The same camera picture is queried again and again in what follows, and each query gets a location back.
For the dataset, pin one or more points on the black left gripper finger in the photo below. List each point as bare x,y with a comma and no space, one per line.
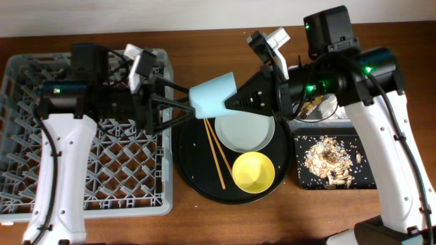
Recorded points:
161,84
167,113

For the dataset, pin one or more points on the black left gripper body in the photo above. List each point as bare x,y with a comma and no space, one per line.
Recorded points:
148,107

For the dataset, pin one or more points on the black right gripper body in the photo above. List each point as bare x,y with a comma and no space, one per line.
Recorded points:
277,92

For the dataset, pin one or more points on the gold snack wrapper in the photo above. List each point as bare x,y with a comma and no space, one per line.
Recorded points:
310,106

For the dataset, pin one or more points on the grey round plate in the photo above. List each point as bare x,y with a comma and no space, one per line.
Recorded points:
245,132

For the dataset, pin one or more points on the white tissue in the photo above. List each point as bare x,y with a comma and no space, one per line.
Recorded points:
328,109

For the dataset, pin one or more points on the light blue plastic cup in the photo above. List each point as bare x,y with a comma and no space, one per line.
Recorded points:
208,98

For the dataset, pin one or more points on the yellow plastic bowl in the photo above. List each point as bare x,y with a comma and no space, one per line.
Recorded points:
253,172

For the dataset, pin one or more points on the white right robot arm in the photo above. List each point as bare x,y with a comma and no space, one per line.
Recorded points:
370,87

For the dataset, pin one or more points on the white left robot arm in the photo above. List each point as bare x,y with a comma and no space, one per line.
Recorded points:
68,113

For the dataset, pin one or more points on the clear plastic waste bin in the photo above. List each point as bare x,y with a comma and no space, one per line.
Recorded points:
315,121

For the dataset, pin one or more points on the black rectangular food-waste tray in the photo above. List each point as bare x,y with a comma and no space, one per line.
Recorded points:
304,138

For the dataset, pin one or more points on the grey dishwasher rack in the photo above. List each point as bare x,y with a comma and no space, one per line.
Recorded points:
129,172

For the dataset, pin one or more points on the round black tray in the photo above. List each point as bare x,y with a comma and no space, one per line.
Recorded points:
194,159

